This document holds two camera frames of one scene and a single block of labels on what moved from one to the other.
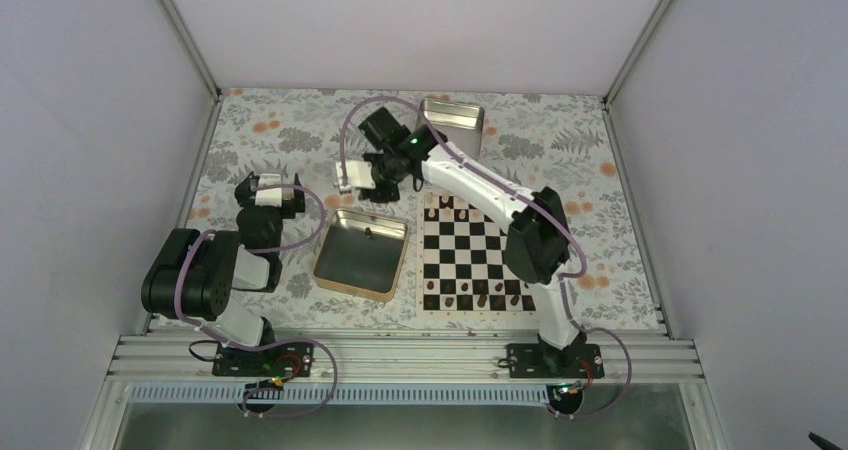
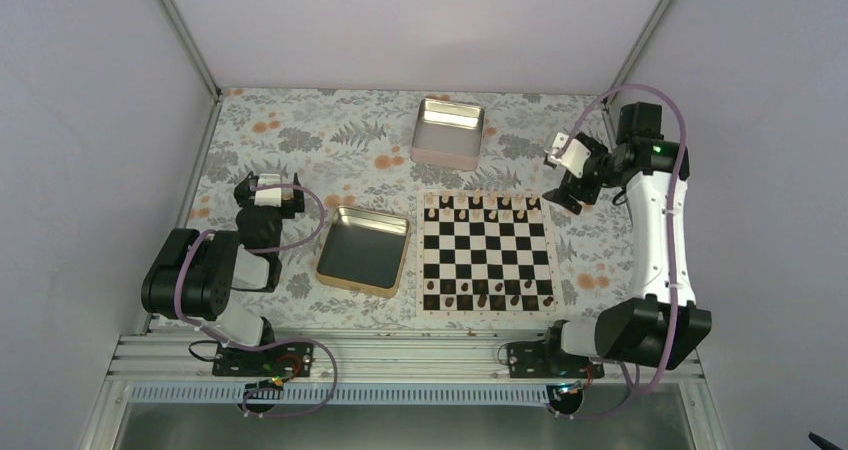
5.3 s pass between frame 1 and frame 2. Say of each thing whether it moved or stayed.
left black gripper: stayed
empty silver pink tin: stayed
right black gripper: moved
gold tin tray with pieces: stayed
